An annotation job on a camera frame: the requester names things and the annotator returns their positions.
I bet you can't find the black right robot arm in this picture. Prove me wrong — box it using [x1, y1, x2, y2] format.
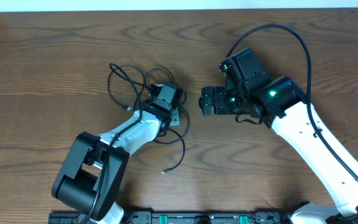
[199, 49, 358, 223]

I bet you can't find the black left camera cable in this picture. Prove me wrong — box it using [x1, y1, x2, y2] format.
[85, 63, 150, 223]

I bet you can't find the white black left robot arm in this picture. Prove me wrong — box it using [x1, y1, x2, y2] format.
[52, 83, 183, 223]

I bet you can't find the black usb cable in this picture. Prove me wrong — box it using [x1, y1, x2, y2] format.
[107, 63, 191, 174]

